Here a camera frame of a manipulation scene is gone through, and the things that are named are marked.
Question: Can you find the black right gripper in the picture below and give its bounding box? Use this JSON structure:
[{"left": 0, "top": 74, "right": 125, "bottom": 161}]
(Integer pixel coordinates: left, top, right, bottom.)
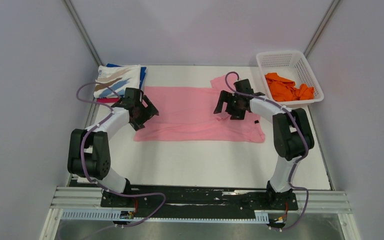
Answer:
[{"left": 214, "top": 90, "right": 246, "bottom": 121}]

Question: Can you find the pink t-shirt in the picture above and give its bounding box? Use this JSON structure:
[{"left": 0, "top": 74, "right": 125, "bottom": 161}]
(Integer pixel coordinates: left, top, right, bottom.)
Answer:
[{"left": 133, "top": 75, "right": 266, "bottom": 143}]

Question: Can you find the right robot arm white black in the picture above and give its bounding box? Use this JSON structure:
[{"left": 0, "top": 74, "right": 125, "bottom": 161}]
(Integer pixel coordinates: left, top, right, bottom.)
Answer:
[{"left": 214, "top": 79, "right": 315, "bottom": 209}]

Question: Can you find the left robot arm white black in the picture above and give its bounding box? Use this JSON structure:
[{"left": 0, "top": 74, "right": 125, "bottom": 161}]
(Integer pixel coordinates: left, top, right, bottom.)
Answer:
[{"left": 67, "top": 87, "right": 159, "bottom": 207}]

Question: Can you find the white blue beige folded shirt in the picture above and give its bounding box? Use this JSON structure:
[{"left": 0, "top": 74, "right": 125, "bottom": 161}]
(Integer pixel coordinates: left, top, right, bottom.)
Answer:
[{"left": 93, "top": 65, "right": 141, "bottom": 99}]

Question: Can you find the orange crumpled t-shirt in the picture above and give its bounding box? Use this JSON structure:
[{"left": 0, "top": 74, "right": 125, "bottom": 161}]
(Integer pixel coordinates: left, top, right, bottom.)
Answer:
[{"left": 264, "top": 72, "right": 315, "bottom": 102}]

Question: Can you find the white plastic basket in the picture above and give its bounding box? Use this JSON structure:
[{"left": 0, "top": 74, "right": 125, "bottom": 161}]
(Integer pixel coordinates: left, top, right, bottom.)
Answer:
[{"left": 256, "top": 50, "right": 324, "bottom": 108}]

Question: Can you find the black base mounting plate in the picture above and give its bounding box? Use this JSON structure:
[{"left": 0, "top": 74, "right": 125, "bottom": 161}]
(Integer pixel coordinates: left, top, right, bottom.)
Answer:
[{"left": 100, "top": 184, "right": 299, "bottom": 220}]

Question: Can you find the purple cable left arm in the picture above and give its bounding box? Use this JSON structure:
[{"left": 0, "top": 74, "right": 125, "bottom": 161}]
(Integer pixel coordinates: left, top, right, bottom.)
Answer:
[{"left": 76, "top": 82, "right": 167, "bottom": 229}]

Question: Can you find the metal corner rail right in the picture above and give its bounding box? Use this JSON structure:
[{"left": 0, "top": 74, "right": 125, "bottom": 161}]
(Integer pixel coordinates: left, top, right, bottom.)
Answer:
[{"left": 303, "top": 0, "right": 343, "bottom": 58}]

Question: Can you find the metal corner rail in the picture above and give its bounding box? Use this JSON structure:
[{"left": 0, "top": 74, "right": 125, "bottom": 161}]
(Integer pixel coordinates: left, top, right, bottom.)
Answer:
[
  {"left": 303, "top": 0, "right": 343, "bottom": 58},
  {"left": 62, "top": 0, "right": 103, "bottom": 66}
]

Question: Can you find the metal corner rail left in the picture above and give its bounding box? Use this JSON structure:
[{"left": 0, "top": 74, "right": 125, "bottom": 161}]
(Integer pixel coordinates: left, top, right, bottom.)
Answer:
[{"left": 62, "top": 0, "right": 103, "bottom": 66}]

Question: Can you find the aluminium frame rail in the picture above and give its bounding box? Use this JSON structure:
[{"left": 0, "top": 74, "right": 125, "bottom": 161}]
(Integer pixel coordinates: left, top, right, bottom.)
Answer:
[{"left": 50, "top": 187, "right": 352, "bottom": 214}]

